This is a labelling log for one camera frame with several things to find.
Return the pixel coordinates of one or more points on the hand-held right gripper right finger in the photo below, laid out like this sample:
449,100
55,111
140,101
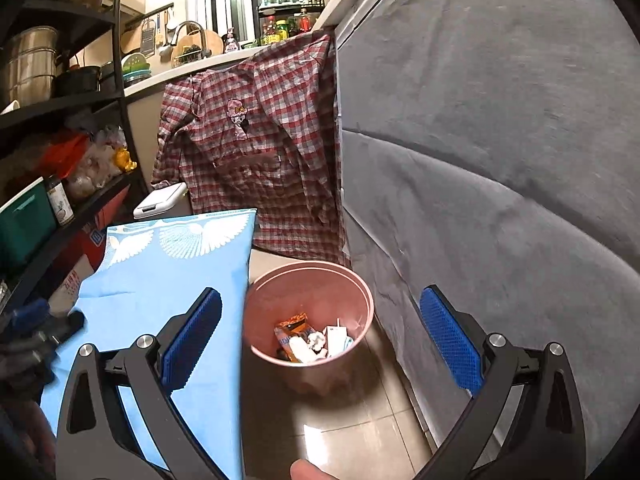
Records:
450,340

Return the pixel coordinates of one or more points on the black shelf rack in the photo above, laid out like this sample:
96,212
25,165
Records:
65,105

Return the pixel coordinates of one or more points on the large red white carton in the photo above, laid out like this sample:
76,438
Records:
334,337

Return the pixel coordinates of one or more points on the labelled glass jar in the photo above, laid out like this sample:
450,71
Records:
59,202

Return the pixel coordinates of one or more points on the orange plastic bag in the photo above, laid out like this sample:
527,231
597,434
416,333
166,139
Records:
62,152

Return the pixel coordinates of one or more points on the grey sofa cover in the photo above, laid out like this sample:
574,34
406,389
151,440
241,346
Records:
500,185

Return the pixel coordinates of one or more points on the wooden cutting board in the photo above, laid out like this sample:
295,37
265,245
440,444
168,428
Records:
214,42

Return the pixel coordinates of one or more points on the black cooking pot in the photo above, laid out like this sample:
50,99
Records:
77,80

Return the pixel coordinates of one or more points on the stack of green bowls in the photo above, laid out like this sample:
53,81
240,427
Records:
136,70

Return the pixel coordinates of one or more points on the white lidded bin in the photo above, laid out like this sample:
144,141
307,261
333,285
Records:
160,200

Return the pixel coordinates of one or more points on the hanging ladle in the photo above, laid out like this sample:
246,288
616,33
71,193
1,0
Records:
166,40

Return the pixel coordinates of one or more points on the red plaid shirt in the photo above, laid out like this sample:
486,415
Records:
260,160

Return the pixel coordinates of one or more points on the green cooler box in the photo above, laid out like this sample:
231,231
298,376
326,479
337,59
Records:
25,225

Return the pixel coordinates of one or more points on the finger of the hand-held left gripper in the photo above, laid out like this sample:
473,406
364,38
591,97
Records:
67,327
25,315

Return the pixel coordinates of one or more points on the white printed sack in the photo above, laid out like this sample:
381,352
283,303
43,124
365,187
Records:
70,285

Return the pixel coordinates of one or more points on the metal grater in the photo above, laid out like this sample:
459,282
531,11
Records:
147,37

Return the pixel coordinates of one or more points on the orange snack wrapper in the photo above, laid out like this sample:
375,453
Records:
292,327

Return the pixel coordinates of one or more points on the pink plastic bucket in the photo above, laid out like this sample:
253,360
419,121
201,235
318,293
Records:
310,290

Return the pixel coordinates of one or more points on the large steel pot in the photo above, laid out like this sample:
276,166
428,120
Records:
30,65

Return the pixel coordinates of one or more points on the blue printed table cloth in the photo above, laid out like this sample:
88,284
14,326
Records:
150,280

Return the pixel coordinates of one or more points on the white tissue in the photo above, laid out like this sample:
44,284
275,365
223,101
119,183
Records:
315,341

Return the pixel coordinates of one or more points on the red cardboard box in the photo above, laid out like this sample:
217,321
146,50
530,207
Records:
92,240

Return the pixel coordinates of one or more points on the spice rack with bottles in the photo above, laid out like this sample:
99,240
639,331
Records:
290,22

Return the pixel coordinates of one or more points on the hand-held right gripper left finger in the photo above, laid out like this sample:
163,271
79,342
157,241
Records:
192,345

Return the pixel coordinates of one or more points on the steel kitchen faucet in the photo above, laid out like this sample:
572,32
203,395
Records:
187,25

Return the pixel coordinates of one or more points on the clear plastic bags bundle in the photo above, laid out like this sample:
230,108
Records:
90,175

